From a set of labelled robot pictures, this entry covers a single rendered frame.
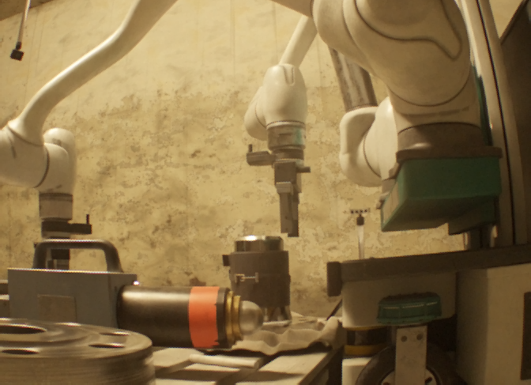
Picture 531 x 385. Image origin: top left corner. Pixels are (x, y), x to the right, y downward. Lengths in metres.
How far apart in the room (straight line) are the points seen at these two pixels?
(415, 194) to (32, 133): 0.73
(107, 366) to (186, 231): 3.49
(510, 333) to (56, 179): 0.94
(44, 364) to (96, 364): 0.04
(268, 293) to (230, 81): 2.86
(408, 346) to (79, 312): 0.50
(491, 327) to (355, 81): 0.95
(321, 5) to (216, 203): 3.13
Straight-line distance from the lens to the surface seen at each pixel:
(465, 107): 0.83
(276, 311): 1.21
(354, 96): 1.51
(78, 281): 0.82
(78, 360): 0.33
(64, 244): 0.89
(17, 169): 1.09
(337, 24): 0.69
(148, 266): 3.94
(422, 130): 0.82
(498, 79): 1.02
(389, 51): 0.63
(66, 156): 1.19
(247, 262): 1.20
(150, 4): 1.15
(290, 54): 1.44
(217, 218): 3.74
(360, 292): 0.95
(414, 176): 0.77
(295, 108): 1.24
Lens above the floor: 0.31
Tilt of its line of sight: 8 degrees up
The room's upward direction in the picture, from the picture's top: 2 degrees counter-clockwise
